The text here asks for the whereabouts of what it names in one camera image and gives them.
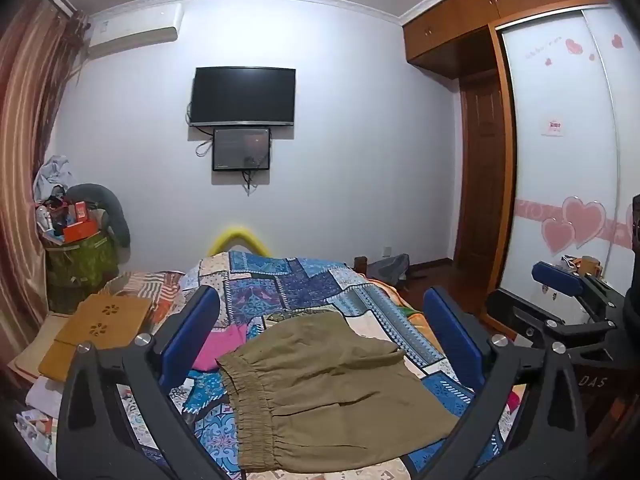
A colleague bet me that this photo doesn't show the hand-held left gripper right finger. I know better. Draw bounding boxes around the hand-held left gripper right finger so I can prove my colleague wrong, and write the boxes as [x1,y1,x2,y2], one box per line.
[422,285,588,480]

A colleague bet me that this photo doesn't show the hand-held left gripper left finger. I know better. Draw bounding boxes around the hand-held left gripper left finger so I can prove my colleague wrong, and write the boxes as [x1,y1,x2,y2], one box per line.
[56,285,222,480]

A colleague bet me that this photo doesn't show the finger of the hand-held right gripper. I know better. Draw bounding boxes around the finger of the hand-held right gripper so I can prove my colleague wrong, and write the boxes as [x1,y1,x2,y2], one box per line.
[531,261,628,326]
[484,287,626,356]

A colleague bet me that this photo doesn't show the olive green pants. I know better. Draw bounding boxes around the olive green pants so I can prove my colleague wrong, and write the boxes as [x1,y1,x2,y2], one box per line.
[215,310,461,473]

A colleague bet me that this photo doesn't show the pink cloth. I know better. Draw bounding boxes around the pink cloth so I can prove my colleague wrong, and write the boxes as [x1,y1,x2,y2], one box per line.
[192,322,251,373]

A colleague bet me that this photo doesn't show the orange fleece blanket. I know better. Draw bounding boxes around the orange fleece blanket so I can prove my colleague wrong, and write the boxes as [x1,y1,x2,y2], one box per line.
[367,280,431,331]

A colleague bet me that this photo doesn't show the striped cloth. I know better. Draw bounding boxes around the striped cloth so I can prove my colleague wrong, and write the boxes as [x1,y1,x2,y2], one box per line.
[100,270,186,321]

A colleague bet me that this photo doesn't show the wooden lap tray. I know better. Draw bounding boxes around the wooden lap tray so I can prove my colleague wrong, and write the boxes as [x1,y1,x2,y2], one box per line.
[39,292,153,391]

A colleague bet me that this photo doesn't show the grey bag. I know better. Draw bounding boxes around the grey bag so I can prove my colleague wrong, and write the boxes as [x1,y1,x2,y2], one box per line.
[372,254,411,286]

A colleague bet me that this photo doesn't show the blue patchwork blanket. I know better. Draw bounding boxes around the blue patchwork blanket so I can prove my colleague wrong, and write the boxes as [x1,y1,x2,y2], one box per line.
[100,250,521,480]

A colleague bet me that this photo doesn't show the yellow curved object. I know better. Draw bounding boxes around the yellow curved object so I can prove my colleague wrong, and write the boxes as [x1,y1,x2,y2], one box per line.
[207,227,273,256]

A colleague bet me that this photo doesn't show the green fabric hamper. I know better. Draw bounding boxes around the green fabric hamper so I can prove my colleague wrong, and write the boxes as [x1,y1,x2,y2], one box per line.
[45,232,118,313]

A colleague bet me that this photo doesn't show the wooden door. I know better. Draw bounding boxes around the wooden door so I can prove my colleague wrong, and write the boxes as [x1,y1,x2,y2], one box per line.
[457,72,508,266]

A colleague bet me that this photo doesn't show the orange box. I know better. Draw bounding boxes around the orange box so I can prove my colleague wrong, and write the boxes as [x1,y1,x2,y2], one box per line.
[62,220,101,243]

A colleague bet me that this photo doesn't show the beige mat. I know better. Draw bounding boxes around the beige mat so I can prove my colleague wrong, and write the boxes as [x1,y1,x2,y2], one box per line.
[10,310,71,386]

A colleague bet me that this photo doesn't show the white crumpled cloth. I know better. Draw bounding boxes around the white crumpled cloth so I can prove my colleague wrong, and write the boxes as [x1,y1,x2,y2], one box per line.
[34,155,76,201]

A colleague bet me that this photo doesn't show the striped brown curtain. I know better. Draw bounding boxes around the striped brown curtain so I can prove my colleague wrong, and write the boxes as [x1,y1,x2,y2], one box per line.
[0,0,91,361]

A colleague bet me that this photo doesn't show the wooden overhead cabinet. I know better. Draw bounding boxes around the wooden overhead cabinet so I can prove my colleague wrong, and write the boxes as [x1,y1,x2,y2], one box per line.
[402,0,640,78]

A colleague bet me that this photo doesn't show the white air conditioner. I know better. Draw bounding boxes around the white air conditioner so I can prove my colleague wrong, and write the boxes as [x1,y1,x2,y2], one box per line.
[87,2,183,58]

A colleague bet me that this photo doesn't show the black cable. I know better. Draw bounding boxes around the black cable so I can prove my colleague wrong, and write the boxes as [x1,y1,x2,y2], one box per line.
[242,155,263,196]

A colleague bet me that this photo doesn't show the black wall panel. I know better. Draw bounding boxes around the black wall panel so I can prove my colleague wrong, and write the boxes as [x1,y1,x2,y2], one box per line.
[212,127,272,172]

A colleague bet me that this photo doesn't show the black wall television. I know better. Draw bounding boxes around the black wall television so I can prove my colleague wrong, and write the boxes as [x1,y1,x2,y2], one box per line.
[189,66,297,127]

